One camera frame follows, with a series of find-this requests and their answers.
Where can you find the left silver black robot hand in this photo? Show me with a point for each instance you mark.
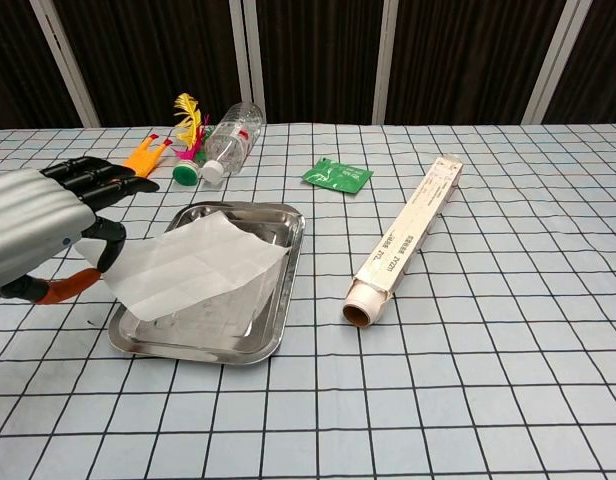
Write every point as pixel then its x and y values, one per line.
pixel 33 225

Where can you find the translucent white baking paper sheet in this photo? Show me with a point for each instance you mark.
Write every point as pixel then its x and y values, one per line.
pixel 188 265

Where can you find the stainless steel rectangular tray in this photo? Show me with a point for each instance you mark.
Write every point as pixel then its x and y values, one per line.
pixel 280 222

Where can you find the long parchment roll box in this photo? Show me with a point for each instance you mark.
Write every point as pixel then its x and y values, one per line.
pixel 413 225

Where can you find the yellow rubber chicken toy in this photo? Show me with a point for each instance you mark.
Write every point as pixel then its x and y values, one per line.
pixel 145 157

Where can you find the feather shuttlecock with green base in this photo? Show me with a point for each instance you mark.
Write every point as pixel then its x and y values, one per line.
pixel 184 172

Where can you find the dark brown screen panel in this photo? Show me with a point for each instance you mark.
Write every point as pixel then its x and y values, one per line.
pixel 153 50
pixel 468 60
pixel 598 60
pixel 13 60
pixel 318 60

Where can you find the clear plastic bottle white cap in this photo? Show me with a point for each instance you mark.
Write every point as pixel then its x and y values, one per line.
pixel 233 140

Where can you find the green foil sachet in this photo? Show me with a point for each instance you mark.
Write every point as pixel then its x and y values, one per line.
pixel 338 175

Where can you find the blue checked tablecloth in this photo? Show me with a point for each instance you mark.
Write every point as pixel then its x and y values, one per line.
pixel 438 390

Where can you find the white screen frame post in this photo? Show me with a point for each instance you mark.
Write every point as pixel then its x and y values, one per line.
pixel 553 60
pixel 65 60
pixel 248 60
pixel 386 60

